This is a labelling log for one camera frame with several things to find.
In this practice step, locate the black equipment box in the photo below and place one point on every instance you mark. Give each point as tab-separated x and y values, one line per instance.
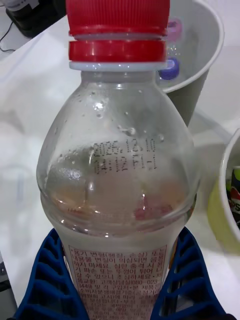
32	22

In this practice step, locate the yellow-green plastic waste bin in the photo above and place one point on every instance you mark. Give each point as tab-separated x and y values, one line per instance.
217	212

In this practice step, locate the clear bottle with red cap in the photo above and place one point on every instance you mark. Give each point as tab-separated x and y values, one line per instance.
117	150

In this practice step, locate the clear bottle with purple cap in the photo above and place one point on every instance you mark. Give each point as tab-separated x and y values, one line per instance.
172	69

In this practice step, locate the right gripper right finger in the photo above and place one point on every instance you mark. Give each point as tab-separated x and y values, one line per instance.
190	287

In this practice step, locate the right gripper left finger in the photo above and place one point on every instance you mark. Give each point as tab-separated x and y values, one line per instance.
45	287

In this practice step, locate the black can with round logo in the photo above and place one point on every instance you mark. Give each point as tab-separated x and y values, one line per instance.
235	197

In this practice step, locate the grey plastic waste bin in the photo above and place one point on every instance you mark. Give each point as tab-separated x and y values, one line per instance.
190	95

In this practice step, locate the clear bottle with pink cap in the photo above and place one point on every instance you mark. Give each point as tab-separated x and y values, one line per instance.
175	30

